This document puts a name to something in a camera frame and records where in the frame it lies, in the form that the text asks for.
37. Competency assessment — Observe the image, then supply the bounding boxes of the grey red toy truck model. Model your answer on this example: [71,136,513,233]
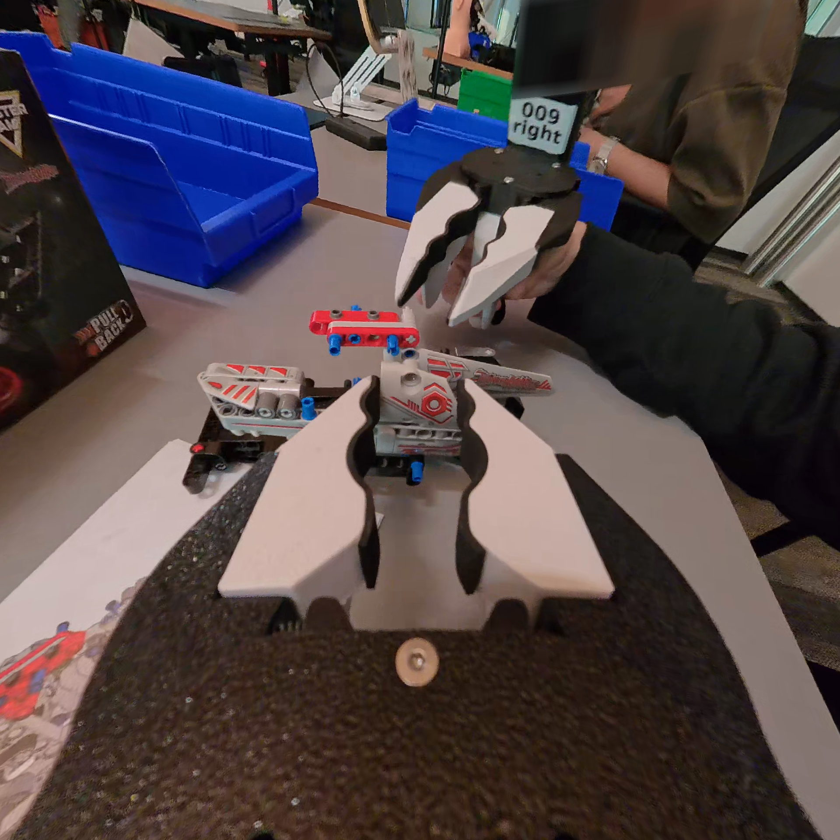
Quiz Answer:
[182,348,555,496]

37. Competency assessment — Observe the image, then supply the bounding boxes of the red toy beam assembly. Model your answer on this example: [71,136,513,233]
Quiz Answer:
[310,305,421,355]

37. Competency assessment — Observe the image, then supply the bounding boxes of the pale cardboard sheet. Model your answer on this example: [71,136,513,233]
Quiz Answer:
[121,18,185,67]

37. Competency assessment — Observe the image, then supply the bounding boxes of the black rectangular device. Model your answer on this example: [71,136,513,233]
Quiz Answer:
[325,115,388,153]

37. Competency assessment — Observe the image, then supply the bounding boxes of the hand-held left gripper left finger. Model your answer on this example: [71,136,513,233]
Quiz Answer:
[218,377,383,621]

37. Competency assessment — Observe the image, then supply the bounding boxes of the printed paper strip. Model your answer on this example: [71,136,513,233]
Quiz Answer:
[394,29,418,104]

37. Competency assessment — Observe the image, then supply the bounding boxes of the person's right forearm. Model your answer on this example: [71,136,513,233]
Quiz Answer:
[528,223,840,552]

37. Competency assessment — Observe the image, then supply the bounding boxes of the large blue storage bin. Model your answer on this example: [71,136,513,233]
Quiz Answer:
[0,29,320,290]

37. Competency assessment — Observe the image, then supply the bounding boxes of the black curved plywood board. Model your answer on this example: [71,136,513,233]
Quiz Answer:
[357,0,396,55]

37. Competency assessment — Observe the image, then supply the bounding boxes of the black cable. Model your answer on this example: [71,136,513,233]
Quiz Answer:
[307,39,346,119]

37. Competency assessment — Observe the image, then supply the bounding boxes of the small blue storage bin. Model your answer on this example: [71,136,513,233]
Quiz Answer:
[386,98,624,231]

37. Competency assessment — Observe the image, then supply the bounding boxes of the white laptop stand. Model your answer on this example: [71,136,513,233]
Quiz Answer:
[331,49,389,120]

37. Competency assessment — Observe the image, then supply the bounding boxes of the white instruction booklet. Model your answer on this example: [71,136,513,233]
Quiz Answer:
[0,438,257,828]

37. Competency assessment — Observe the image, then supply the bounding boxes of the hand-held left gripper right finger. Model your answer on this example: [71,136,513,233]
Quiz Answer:
[453,379,616,631]

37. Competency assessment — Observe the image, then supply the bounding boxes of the person's right hand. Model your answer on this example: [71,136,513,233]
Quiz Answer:
[443,220,588,316]

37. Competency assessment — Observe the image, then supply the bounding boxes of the brown background desk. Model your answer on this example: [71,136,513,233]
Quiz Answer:
[134,0,332,96]

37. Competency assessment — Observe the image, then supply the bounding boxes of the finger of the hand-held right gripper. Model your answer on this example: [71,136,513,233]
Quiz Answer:
[394,180,484,309]
[446,205,553,329]

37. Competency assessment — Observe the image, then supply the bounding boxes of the black toy set box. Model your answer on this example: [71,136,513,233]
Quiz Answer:
[0,49,147,434]

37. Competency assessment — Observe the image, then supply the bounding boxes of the green bin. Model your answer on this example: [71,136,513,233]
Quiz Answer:
[458,66,514,122]

